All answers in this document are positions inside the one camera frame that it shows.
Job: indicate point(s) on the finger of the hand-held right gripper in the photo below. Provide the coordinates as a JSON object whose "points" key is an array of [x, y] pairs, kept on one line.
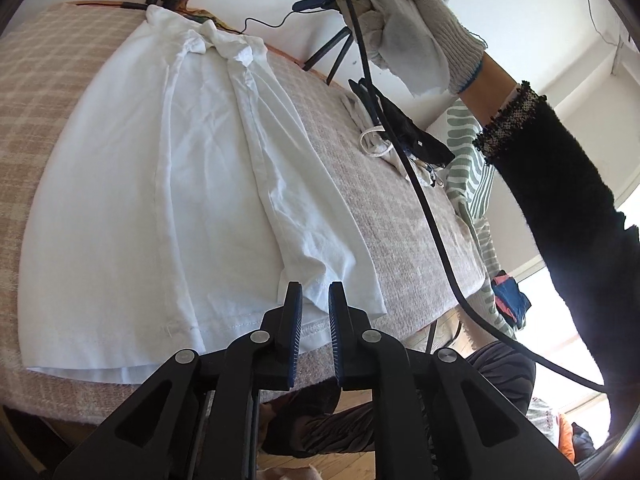
{"points": [[317, 3]]}

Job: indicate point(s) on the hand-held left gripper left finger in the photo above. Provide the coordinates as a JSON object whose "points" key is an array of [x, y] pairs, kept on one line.
{"points": [[295, 330]]}

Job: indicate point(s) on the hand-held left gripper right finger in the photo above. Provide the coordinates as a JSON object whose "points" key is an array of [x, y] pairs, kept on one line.
{"points": [[336, 330]]}

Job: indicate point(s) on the black tripod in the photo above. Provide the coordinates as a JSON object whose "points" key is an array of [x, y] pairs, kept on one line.
{"points": [[325, 55]]}

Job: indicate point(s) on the beige plaid blanket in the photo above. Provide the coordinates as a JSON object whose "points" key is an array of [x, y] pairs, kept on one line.
{"points": [[395, 220]]}

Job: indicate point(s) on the person's legs in dark trousers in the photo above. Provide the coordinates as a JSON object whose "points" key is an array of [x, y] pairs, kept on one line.
{"points": [[500, 365]]}

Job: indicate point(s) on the blue and orange cloth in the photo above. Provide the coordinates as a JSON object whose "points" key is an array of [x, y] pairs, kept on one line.
{"points": [[510, 300]]}

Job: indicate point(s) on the green striped pillow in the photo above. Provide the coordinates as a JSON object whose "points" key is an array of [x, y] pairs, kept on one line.
{"points": [[467, 160]]}

